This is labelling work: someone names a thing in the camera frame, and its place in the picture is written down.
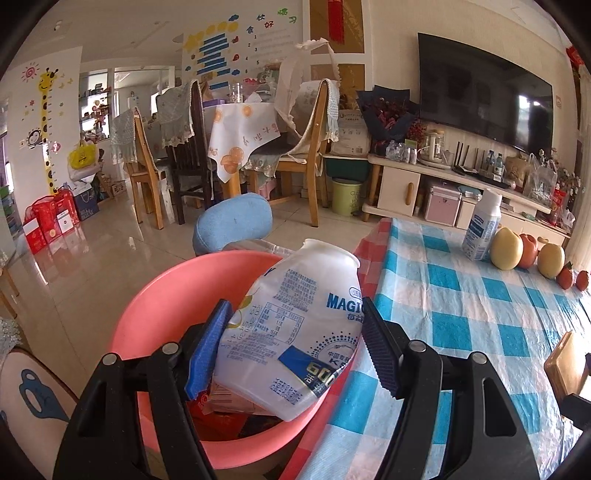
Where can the orange print white tablecloth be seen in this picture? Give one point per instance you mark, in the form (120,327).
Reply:
(240,134)

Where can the clear drinking glass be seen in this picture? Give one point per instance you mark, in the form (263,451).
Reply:
(236,94)

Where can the blue padded stool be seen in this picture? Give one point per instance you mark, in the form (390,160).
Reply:
(231,221)

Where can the brown paper bag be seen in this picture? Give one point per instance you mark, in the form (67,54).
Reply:
(517,173)

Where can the dark wooden chair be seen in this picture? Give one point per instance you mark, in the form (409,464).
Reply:
(179,203)

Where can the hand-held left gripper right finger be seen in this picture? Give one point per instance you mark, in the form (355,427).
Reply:
(383,350)

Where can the red apple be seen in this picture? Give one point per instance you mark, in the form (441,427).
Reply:
(530,251)

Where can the tangerine with leaves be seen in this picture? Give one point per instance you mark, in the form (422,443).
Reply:
(564,277)

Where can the black router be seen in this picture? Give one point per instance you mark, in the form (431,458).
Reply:
(464,170)

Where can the white mesh food cover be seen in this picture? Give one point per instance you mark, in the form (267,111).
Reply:
(291,87)

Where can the pink plastic basin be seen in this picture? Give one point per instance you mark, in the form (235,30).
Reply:
(157,314)

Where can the glass electric kettle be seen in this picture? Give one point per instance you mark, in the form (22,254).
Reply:
(436,150)

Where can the yellow bag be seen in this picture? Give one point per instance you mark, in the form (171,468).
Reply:
(83,157)

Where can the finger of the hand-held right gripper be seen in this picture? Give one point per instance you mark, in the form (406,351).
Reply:
(579,408)

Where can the giraffe wall sticker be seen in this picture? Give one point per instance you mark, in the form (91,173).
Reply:
(45,120)

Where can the pale green lace chair cover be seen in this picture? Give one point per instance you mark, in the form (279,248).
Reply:
(331,110)

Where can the white bottle blue label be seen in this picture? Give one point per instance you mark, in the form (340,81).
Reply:
(480,226)

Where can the squashed white plastic bottle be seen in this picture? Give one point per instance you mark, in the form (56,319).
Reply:
(295,332)

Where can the white printed sack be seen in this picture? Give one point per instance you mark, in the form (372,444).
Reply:
(351,134)

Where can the blue yellow wall chart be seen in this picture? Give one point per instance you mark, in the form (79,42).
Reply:
(214,50)

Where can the pack of small glass bottles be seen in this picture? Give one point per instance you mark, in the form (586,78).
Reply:
(399,152)

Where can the cream cushion blue whale print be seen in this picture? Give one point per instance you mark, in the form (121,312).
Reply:
(23,369)

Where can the red gift box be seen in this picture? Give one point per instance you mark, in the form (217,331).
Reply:
(67,212)
(39,226)

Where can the yellow pear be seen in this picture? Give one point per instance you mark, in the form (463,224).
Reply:
(551,261)
(505,249)

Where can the clear plastic bag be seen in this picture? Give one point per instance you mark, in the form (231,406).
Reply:
(542,182)

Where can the pink metal case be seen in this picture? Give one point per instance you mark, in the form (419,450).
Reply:
(443,205)

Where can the gold box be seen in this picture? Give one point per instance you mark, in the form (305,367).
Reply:
(565,364)

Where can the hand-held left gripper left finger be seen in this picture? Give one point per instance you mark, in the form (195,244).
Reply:
(207,350)

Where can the small water bottle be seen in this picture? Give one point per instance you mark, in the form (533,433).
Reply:
(491,164)
(499,165)

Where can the orange tangerine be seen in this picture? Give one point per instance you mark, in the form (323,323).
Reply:
(581,281)

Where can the pale green bin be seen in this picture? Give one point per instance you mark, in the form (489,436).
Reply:
(347,198)

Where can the light wooden chair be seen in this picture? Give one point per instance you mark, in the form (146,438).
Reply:
(314,194)
(157,207)

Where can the blue checkered tablecloth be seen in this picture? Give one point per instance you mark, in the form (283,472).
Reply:
(461,295)

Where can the black television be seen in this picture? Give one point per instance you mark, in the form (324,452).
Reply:
(485,92)

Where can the dark blue gift bag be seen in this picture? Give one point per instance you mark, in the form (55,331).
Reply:
(87,205)

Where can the red snack bag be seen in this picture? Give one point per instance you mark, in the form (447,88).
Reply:
(559,203)

